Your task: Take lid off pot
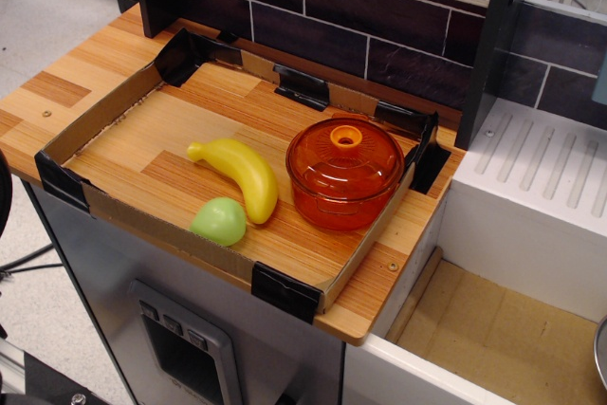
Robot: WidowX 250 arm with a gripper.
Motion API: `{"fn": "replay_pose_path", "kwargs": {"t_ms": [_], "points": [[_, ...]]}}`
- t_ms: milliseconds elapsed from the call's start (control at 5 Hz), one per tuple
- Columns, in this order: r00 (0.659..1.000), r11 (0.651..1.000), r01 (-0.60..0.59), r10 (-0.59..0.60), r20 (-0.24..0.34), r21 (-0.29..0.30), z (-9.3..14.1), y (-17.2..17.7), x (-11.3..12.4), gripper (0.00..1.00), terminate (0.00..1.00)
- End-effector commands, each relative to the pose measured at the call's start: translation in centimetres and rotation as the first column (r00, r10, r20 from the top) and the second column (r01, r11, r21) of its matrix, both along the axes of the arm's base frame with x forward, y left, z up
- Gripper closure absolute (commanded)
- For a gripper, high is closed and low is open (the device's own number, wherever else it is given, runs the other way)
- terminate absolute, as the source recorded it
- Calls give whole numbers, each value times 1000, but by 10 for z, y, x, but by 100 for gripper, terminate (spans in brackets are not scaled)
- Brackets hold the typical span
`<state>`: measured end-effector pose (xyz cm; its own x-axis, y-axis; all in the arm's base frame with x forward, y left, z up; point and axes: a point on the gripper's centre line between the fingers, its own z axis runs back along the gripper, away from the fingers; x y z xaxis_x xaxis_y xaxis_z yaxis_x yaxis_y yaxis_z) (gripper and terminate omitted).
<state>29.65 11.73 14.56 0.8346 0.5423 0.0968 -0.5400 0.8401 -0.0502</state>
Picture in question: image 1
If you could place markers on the cardboard fence with black tape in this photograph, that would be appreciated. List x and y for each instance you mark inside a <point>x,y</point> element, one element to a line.
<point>124,160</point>

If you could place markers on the white dish drainer sink unit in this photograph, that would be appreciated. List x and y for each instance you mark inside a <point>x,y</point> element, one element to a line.
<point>500,301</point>

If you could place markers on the dark grey vertical post right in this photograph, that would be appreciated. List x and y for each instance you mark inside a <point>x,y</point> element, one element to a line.
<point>483,79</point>

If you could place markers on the green toy pear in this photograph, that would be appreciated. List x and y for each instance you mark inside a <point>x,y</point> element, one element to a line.
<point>221,220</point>

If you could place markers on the metal bowl edge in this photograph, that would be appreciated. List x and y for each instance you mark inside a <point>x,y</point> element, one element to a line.
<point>600,350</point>

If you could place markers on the yellow toy banana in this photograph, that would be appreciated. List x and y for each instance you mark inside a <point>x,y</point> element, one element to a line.
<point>251,172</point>

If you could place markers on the orange transparent pot lid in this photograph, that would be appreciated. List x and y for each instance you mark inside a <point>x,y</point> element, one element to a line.
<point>344,158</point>

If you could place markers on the orange transparent plastic pot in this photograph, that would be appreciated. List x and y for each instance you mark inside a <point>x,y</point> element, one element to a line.
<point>340,214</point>

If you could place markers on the grey toy dishwasher front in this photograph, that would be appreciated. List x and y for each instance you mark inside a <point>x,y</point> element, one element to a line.
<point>179,335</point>

